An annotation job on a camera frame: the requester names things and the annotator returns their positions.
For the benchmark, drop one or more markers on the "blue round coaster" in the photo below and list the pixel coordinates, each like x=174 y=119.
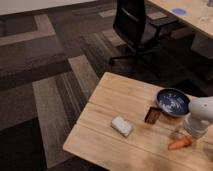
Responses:
x=179 y=11

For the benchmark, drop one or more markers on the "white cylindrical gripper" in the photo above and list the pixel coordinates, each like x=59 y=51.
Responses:
x=196 y=125

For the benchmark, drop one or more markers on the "black office chair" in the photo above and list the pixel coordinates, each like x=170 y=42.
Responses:
x=129 y=24

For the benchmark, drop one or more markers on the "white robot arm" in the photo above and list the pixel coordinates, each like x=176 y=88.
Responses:
x=200 y=106

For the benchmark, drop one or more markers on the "orange pepper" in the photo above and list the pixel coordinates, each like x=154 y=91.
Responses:
x=184 y=142

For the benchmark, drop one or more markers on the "clear drinking glass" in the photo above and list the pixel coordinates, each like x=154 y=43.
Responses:
x=207 y=11

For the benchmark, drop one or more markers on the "blue ceramic bowl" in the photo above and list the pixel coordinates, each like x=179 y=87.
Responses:
x=173 y=102

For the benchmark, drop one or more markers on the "dark brown square cup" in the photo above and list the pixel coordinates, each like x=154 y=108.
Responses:
x=153 y=115

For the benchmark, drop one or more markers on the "white sponge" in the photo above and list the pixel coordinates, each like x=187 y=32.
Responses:
x=121 y=125

